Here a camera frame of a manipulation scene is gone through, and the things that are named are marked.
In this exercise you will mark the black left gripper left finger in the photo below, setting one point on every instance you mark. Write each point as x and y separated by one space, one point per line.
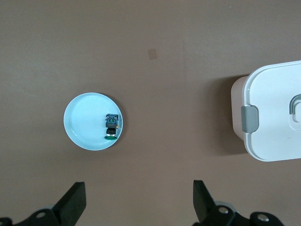
70 200

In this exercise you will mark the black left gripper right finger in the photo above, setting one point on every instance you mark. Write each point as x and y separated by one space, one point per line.
204 202

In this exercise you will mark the white lidded box grey clips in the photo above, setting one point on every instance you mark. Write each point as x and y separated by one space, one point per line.
270 106

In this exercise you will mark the light blue round plate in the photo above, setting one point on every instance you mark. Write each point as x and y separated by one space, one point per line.
87 122

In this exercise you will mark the small brown tape patch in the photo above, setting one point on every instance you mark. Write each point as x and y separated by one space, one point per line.
152 53

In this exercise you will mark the green push button switch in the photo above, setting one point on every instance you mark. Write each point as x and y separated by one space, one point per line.
111 122

